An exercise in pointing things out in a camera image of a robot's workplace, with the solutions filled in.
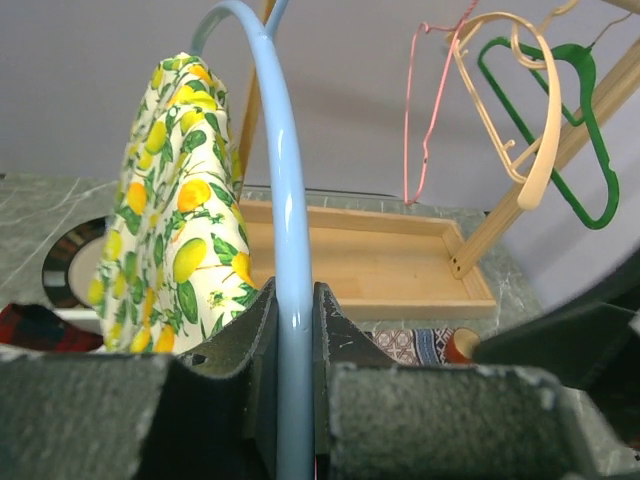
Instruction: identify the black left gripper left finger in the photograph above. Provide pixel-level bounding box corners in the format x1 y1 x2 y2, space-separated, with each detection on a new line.
1 282 278 479

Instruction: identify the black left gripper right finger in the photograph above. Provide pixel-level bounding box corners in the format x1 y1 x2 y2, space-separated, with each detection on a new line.
312 281 640 480

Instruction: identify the blue plastic hanger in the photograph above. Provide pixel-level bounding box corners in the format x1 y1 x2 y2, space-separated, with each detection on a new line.
190 1 315 479

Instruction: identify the red plaid skirt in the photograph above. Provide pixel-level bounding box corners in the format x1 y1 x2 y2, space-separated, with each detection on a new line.
1 303 103 352

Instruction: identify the lemon print garment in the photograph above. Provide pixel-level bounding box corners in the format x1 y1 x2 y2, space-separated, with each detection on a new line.
88 53 257 354

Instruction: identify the pink wire hanger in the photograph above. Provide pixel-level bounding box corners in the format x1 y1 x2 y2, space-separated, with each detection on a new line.
402 0 479 207

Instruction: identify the green velvet hanger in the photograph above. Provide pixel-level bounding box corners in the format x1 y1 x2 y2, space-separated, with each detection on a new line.
477 36 620 230

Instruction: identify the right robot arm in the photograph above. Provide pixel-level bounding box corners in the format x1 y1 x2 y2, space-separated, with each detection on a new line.
472 251 639 449

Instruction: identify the patterned placemat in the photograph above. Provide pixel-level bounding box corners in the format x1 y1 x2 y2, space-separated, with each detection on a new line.
367 328 454 366

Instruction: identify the white laundry basket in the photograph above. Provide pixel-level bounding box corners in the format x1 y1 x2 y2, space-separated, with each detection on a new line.
53 308 101 334

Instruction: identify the orange cup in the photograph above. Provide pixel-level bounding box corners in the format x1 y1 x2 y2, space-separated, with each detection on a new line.
444 328 481 364

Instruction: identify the black rimmed plate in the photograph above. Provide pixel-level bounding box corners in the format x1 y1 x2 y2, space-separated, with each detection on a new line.
41 217 109 308

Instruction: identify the wooden clothes rack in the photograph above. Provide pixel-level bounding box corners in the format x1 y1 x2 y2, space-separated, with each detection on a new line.
234 0 640 321

